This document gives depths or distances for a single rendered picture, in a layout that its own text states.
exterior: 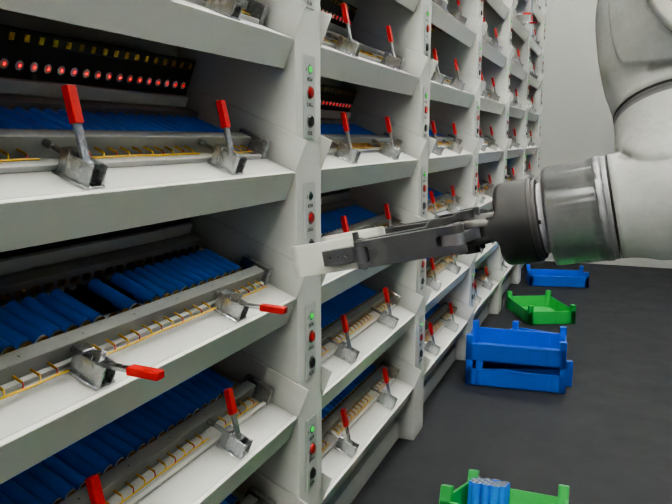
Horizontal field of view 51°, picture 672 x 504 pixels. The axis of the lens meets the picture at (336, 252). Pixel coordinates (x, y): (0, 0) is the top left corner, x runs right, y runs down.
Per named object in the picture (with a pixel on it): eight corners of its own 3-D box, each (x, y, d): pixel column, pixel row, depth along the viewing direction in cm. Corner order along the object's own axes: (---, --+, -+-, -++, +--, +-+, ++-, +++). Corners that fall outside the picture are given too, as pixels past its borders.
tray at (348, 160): (411, 176, 169) (434, 122, 165) (311, 195, 113) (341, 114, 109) (339, 143, 174) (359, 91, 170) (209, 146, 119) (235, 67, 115)
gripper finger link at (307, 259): (365, 266, 65) (363, 267, 64) (299, 276, 68) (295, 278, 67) (359, 235, 65) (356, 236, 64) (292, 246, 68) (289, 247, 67)
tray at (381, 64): (412, 96, 166) (436, 39, 162) (310, 74, 110) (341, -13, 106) (339, 65, 171) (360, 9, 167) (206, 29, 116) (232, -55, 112)
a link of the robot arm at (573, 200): (620, 251, 64) (554, 260, 66) (604, 153, 63) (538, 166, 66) (621, 267, 56) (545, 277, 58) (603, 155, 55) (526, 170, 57)
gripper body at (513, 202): (547, 267, 58) (440, 281, 62) (555, 252, 66) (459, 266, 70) (532, 178, 58) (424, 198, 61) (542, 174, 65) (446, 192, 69)
